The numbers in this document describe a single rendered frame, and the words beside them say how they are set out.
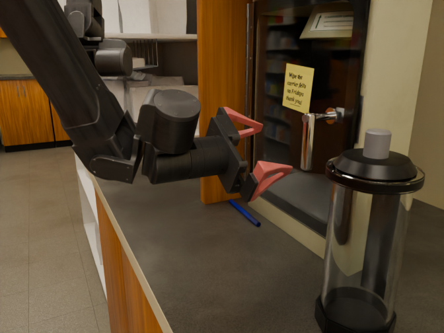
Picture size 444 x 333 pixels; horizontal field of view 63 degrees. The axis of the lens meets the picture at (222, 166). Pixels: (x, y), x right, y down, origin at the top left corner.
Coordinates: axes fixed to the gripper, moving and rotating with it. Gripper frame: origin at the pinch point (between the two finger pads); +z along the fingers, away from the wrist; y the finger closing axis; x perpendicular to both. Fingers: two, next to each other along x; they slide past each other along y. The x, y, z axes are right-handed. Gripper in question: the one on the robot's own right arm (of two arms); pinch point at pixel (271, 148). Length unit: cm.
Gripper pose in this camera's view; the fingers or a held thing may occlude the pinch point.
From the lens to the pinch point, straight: 58.1
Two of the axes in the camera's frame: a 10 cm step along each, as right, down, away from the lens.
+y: -3.9, -7.2, 5.8
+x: -2.4, 6.9, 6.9
